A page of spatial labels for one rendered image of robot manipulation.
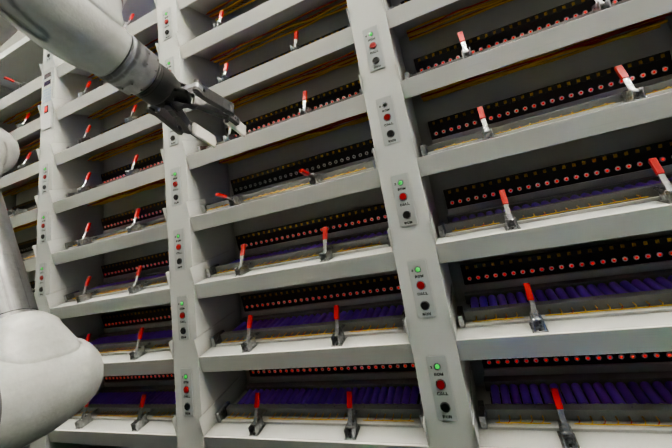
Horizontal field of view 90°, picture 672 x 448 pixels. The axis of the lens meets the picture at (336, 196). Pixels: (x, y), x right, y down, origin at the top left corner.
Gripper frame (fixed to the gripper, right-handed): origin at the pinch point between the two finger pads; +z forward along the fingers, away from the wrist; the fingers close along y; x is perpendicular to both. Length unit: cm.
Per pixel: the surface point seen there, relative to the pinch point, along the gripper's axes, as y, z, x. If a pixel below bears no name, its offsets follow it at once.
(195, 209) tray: -30.0, 22.3, -5.5
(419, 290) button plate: 34, 26, -37
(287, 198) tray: 4.2, 21.4, -10.2
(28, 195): -159, 32, 34
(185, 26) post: -30, 9, 61
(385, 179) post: 31.6, 21.2, -11.8
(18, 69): -148, 7, 94
